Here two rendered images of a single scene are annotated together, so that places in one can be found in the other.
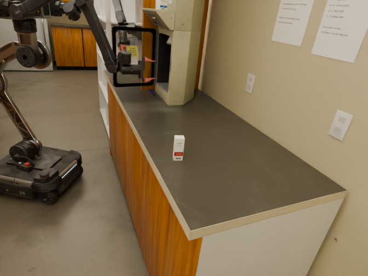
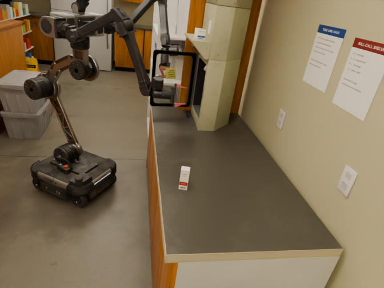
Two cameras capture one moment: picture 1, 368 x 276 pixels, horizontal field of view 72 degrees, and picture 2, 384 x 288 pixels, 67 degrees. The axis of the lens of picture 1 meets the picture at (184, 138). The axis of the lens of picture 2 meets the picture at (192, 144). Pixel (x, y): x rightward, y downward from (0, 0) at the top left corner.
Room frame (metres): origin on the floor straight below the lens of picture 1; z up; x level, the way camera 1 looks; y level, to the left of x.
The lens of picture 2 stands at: (-0.15, -0.24, 1.74)
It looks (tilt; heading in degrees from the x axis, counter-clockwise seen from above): 27 degrees down; 13
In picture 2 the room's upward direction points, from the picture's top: 8 degrees clockwise
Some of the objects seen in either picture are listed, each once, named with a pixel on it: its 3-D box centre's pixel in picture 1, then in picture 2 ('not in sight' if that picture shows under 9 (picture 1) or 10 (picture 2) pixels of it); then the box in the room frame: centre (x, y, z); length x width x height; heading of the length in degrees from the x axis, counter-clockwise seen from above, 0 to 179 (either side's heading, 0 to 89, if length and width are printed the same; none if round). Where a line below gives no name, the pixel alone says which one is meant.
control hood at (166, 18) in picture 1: (156, 18); (196, 45); (1.73, 0.25, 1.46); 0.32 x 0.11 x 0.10; 25
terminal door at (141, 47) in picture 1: (134, 58); (172, 79); (1.80, 0.40, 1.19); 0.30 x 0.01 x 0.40; 123
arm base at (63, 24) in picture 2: (6, 5); (64, 28); (1.51, 1.05, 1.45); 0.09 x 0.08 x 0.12; 173
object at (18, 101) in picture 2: not in sight; (26, 91); (2.54, 2.42, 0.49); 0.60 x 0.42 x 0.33; 25
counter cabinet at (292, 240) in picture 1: (172, 166); (197, 190); (1.63, 0.06, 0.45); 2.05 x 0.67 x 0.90; 25
